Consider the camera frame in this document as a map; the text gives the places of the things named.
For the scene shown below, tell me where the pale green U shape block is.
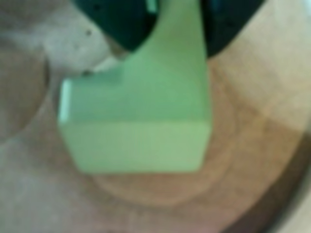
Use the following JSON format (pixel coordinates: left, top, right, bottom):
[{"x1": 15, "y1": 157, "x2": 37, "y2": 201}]
[{"x1": 57, "y1": 0, "x2": 211, "y2": 175}]

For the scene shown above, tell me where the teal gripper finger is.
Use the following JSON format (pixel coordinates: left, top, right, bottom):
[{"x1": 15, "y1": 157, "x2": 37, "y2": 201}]
[
  {"x1": 201, "y1": 0, "x2": 264, "y2": 58},
  {"x1": 79, "y1": 0, "x2": 160, "y2": 53}
]

